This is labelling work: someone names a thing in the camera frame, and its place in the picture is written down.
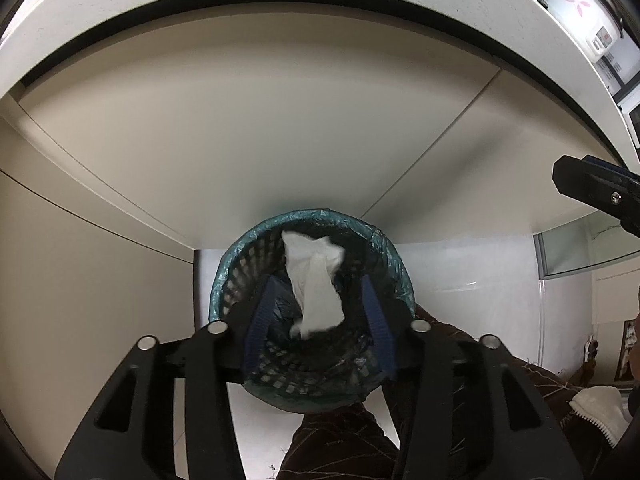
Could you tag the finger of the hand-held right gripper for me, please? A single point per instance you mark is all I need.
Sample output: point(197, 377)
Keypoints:
point(590, 185)
point(620, 172)

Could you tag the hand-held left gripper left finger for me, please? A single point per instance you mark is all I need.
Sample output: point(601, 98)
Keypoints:
point(262, 320)

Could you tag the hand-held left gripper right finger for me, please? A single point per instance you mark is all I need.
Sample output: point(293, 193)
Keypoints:
point(377, 320)

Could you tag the black wastebasket with teal bag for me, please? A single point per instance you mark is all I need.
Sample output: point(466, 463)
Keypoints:
point(235, 265)

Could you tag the white tissue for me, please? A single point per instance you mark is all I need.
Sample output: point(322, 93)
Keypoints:
point(315, 285)

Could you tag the grey framed glass panel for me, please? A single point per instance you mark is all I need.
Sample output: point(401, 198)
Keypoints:
point(565, 250)

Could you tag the white microwave oven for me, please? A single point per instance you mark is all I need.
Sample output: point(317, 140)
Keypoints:
point(625, 90)

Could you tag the white floral rice cooker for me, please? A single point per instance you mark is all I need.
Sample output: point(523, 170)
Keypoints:
point(585, 5)

